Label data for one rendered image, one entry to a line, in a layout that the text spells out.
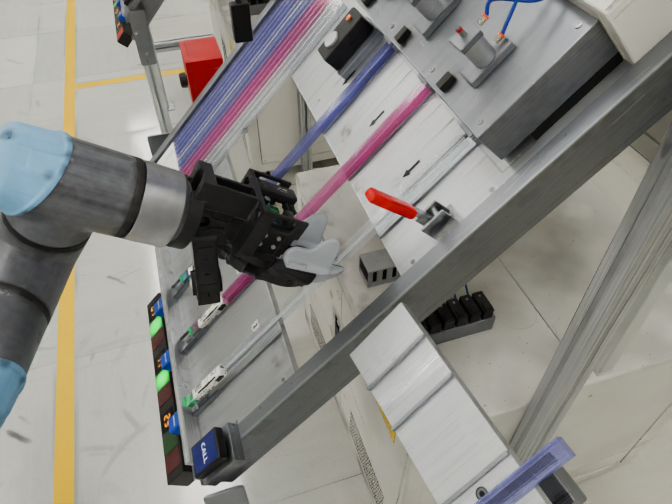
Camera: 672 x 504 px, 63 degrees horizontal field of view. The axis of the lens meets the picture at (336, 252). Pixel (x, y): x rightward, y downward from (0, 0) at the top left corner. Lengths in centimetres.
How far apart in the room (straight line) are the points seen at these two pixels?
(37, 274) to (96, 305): 145
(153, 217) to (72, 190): 7
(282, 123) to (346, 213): 99
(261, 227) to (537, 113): 28
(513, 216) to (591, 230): 74
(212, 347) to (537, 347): 56
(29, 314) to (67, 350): 139
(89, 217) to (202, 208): 10
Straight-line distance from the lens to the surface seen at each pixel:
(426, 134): 66
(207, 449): 71
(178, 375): 85
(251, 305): 78
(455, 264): 57
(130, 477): 163
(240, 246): 55
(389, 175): 67
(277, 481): 154
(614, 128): 56
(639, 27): 54
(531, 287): 113
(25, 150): 49
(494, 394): 97
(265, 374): 72
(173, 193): 51
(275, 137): 218
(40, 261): 55
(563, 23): 55
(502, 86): 55
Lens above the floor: 143
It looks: 46 degrees down
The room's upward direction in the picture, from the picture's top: straight up
